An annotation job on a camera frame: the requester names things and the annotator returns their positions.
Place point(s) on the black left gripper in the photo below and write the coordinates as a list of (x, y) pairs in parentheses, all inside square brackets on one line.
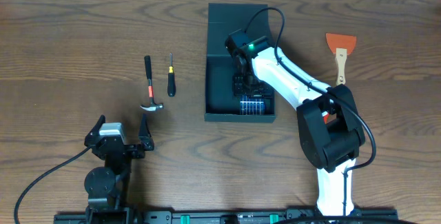
[(129, 149)]

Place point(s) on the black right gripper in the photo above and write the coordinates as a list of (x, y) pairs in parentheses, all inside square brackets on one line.
[(237, 81)]

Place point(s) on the precision screwdriver set case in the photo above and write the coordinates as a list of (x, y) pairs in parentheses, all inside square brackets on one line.
[(251, 106)]

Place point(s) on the small claw hammer black grip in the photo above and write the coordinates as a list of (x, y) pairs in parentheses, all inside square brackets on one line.
[(152, 107)]

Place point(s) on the black yellow screwdriver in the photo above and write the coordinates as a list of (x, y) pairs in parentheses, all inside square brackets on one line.
[(171, 86)]

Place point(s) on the red handled cutting pliers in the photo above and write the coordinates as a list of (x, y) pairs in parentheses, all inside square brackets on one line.
[(325, 116)]

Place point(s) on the orange scraper wooden handle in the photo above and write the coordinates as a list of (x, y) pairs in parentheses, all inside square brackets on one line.
[(341, 46)]

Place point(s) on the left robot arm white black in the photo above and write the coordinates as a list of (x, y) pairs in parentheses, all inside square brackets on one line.
[(107, 186)]

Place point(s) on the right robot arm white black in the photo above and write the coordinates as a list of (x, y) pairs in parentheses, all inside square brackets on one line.
[(329, 126)]

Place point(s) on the black open gift box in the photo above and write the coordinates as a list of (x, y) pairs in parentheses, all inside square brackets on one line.
[(220, 104)]

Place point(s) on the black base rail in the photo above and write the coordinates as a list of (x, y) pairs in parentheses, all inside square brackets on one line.
[(168, 217)]

